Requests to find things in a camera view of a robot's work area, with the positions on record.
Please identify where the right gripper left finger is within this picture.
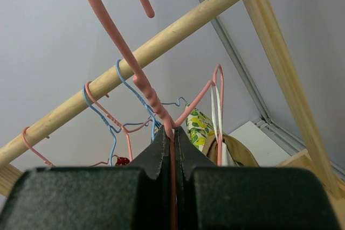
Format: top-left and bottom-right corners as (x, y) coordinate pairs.
(1, 129), (171, 229)

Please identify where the pink hanger of tan skirt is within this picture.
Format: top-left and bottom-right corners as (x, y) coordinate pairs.
(88, 0), (224, 229)

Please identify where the pink hanger of dotted skirt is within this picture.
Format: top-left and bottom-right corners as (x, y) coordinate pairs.
(21, 127), (119, 167)

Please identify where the pink hanger of red skirt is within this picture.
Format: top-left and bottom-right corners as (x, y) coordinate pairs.
(89, 89), (152, 162)

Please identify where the red polka dot skirt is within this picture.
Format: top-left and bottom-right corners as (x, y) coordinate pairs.
(115, 156), (130, 166)

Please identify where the blue hanger of floral skirt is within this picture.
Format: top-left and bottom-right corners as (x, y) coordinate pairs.
(81, 82), (127, 167)

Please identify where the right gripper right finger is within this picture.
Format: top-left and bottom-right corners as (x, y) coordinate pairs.
(175, 128), (341, 229)

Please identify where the tan khaki skirt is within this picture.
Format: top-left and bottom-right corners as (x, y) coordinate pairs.
(202, 134), (259, 167)

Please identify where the lemon print skirt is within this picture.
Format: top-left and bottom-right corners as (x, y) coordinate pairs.
(185, 108), (215, 151)

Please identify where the wooden clothes rack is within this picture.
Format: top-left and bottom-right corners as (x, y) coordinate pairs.
(1, 0), (344, 199)

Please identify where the blue hanger of lemon skirt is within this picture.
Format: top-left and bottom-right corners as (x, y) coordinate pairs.
(115, 59), (187, 144)

